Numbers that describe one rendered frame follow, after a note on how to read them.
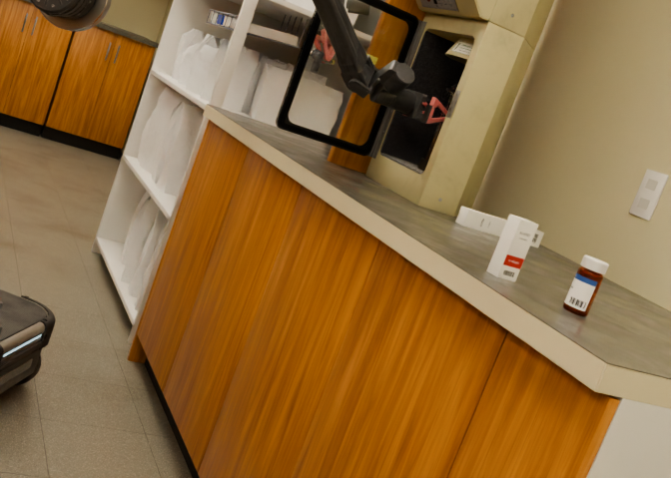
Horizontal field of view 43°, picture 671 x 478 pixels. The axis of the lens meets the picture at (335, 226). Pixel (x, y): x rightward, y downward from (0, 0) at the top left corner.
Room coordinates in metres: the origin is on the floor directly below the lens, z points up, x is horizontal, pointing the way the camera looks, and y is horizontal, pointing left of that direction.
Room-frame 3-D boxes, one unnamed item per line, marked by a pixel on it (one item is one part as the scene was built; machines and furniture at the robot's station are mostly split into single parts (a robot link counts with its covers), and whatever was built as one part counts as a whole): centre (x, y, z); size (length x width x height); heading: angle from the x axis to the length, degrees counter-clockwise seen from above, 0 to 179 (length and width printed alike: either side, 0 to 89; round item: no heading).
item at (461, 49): (2.28, -0.20, 1.34); 0.18 x 0.18 x 0.05
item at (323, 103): (2.29, 0.11, 1.19); 0.30 x 0.01 x 0.40; 123
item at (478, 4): (2.22, -0.05, 1.46); 0.32 x 0.11 x 0.10; 27
